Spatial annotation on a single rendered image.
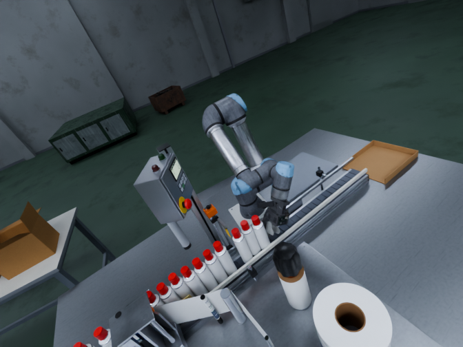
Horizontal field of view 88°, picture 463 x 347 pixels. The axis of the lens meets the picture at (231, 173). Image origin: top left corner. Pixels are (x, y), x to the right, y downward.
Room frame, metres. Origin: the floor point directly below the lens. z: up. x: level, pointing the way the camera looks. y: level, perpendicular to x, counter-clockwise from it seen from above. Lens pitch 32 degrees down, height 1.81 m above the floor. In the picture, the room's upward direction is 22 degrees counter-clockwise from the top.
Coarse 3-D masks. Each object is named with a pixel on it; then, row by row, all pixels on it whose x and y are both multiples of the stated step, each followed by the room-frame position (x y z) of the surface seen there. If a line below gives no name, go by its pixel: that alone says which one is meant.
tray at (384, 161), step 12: (372, 144) 1.21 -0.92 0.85; (384, 144) 1.15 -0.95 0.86; (360, 156) 1.16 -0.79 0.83; (372, 156) 1.12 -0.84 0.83; (384, 156) 1.07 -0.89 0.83; (396, 156) 1.04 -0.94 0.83; (408, 156) 1.00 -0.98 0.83; (348, 168) 1.10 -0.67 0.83; (360, 168) 1.06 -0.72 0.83; (372, 168) 1.02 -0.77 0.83; (384, 168) 0.98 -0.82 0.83; (396, 168) 0.95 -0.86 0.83; (384, 180) 0.88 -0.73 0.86
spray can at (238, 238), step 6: (234, 228) 0.73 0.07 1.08; (234, 234) 0.71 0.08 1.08; (240, 234) 0.72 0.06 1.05; (234, 240) 0.71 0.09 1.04; (240, 240) 0.70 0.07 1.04; (240, 246) 0.70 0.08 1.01; (246, 246) 0.70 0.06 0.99; (240, 252) 0.70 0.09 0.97; (246, 252) 0.70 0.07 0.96; (246, 258) 0.70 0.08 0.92
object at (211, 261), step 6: (204, 252) 0.67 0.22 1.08; (210, 252) 0.66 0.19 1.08; (210, 258) 0.65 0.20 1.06; (216, 258) 0.66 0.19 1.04; (210, 264) 0.64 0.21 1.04; (216, 264) 0.65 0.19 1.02; (210, 270) 0.65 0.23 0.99; (216, 270) 0.64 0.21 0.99; (222, 270) 0.65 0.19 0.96; (216, 276) 0.64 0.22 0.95; (222, 276) 0.64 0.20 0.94
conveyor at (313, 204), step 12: (348, 180) 0.95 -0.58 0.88; (324, 192) 0.94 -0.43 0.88; (312, 204) 0.89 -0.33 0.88; (300, 216) 0.84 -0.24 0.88; (312, 216) 0.81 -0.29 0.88; (288, 228) 0.80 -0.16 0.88; (240, 264) 0.71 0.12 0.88; (252, 264) 0.69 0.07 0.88; (228, 276) 0.68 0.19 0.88; (180, 324) 0.55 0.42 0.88
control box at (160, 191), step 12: (156, 156) 0.83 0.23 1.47; (168, 156) 0.79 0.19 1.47; (144, 168) 0.77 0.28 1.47; (168, 168) 0.73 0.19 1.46; (144, 180) 0.68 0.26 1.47; (156, 180) 0.66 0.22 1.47; (168, 180) 0.69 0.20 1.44; (144, 192) 0.68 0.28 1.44; (156, 192) 0.67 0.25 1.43; (168, 192) 0.67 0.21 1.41; (180, 192) 0.72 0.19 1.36; (156, 204) 0.67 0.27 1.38; (168, 204) 0.66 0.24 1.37; (180, 204) 0.67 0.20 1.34; (156, 216) 0.68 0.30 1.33; (168, 216) 0.67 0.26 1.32; (180, 216) 0.66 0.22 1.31
